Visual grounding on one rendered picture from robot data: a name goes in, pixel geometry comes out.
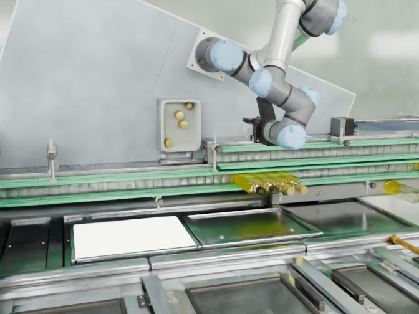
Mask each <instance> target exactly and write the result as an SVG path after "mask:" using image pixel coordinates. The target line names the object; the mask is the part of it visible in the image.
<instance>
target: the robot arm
mask: <svg viewBox="0 0 419 314"><path fill-rule="evenodd" d="M276 10H277V13H276V17H275V20H274V24H273V27H272V32H271V36H270V39H269V43H267V44H266V45H265V46H264V47H263V48H262V49H261V50H254V51H252V52H251V53H250V54H249V53H247V52H246V51H244V50H242V49H241V48H240V46H239V45H238V44H237V43H235V42H233V41H231V40H222V39H220V38H218V37H207V38H204V39H203V40H201V41H200V42H199V43H198V45H197V46H196V49H195V60H196V63H197V64H198V66H199V67H200V68H201V69H202V70H204V71H206V72H212V73H213V72H219V71H222V72H224V73H226V74H228V75H229V76H231V77H232V78H234V79H236V80H238V81H239V82H241V83H243V84H245V85H246V86H247V87H249V89H250V90H251V91H252V92H254V93H255V94H256V95H258V97H257V98H256V101H257V105H258V109H259V114H260V116H257V117H256V118H250V117H246V116H243V117H242V118H241V121H242V123H243V132H244V133H245V134H246V133H247V132H248V129H251V128H252V127H253V134H252V135H250V141H252V142H253V143H261V144H263V145H266V146H277V145H279V146H281V147H282V148H285V149H289V150H298V149H299V148H301V147H302V146H303V145H304V143H305V142H306V133H305V131H304V130H305V128H306V125H307V124H308V122H309V120H310V118H311V116H312V114H313V112H314V110H315V109H316V107H317V105H318V102H319V100H320V94H319V93H318V92H317V91H315V90H314V89H312V88H310V87H307V86H305V85H300V86H299V88H295V87H294V86H292V85H291V84H289V83H287V82H286V81H285V77H286V73H287V68H288V65H289V60H290V57H291V53H292V52H293V51H295V50H296V49H297V48H298V47H299V46H301V45H302V44H303V43H304V42H305V41H307V40H308V39H310V38H311V37H314V38H316V37H319V36H320V35H321V34H323V33H325V34H326V35H332V34H334V33H335V32H337V30H338V29H339V28H340V26H341V25H342V23H343V22H344V20H345V17H346V15H347V5H346V3H344V2H343V1H342V0H277V1H276ZM272 104H274V105H276V106H277V107H279V108H281V109H283V110H284V111H286V112H285V114H284V116H283V118H282V120H281V121H279V120H276V116H275V113H274V108H273V105H272ZM252 136H253V137H254V141H253V140H252ZM257 140H258V141H257Z"/></svg>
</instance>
